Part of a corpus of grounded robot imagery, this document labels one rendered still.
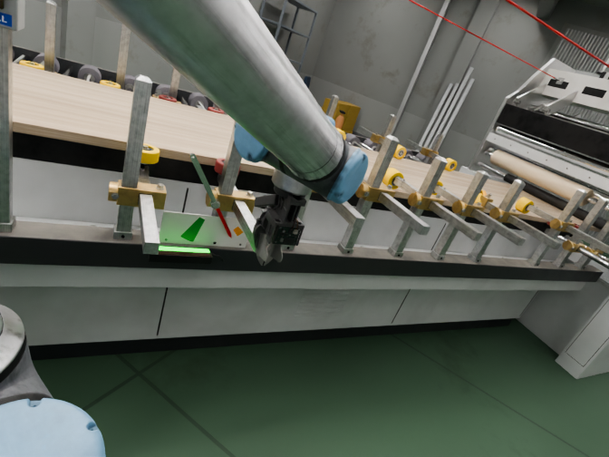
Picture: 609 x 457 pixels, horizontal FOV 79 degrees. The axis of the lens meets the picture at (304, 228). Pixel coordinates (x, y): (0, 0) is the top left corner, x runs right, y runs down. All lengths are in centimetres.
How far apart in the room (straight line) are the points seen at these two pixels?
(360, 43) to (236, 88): 866
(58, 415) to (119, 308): 106
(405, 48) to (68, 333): 799
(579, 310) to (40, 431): 313
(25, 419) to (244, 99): 39
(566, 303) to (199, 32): 316
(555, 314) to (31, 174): 319
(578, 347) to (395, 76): 665
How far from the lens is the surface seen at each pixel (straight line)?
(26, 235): 111
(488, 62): 836
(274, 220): 78
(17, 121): 124
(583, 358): 316
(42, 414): 52
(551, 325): 336
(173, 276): 123
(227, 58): 33
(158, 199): 105
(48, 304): 154
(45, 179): 129
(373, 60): 883
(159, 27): 31
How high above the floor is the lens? 129
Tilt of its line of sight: 24 degrees down
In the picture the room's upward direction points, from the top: 20 degrees clockwise
